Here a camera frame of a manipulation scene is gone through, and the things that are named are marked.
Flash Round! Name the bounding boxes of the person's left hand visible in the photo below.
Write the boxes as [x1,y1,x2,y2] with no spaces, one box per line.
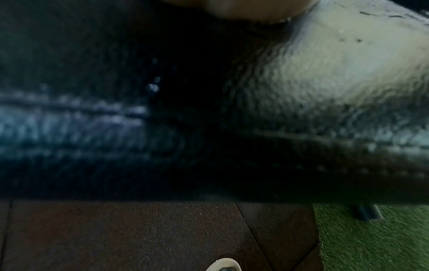
[160,0,320,25]

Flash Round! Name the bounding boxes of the black padded bench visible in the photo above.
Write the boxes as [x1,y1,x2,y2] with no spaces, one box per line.
[0,0,429,222]

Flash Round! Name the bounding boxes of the cream foam slipper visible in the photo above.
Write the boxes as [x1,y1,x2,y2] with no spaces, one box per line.
[204,258,243,271]

